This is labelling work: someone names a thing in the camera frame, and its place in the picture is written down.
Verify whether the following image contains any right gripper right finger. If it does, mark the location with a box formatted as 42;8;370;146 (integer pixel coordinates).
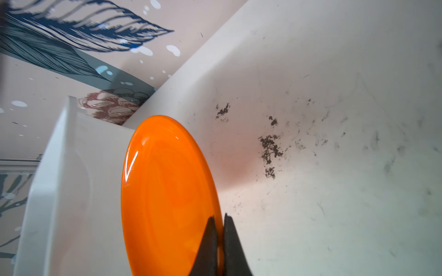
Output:
223;214;252;276

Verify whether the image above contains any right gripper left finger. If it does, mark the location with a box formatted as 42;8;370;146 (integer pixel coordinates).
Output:
189;217;218;276

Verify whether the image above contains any white plastic bin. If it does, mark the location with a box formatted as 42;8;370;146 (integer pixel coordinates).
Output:
14;97;133;276

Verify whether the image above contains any orange plate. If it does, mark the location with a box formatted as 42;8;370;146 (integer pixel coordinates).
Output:
121;115;223;276

